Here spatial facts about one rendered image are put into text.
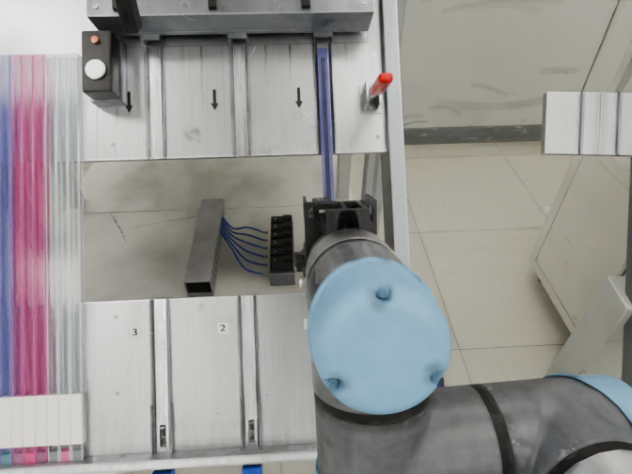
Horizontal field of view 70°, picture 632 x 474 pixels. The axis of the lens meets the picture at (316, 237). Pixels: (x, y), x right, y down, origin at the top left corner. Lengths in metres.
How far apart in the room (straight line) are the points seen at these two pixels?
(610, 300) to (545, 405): 0.41
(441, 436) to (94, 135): 0.54
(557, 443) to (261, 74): 0.51
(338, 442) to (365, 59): 0.49
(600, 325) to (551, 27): 2.03
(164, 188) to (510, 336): 1.23
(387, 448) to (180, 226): 0.87
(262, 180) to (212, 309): 0.65
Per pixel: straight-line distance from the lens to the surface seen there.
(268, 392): 0.61
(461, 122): 2.66
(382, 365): 0.24
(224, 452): 0.62
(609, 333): 0.74
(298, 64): 0.64
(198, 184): 1.21
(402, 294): 0.23
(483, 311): 1.77
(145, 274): 0.99
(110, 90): 0.62
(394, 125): 0.61
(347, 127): 0.61
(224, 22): 0.62
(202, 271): 0.90
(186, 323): 0.60
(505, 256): 2.01
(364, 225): 0.38
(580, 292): 1.67
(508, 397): 0.34
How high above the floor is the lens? 1.29
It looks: 42 degrees down
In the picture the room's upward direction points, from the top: straight up
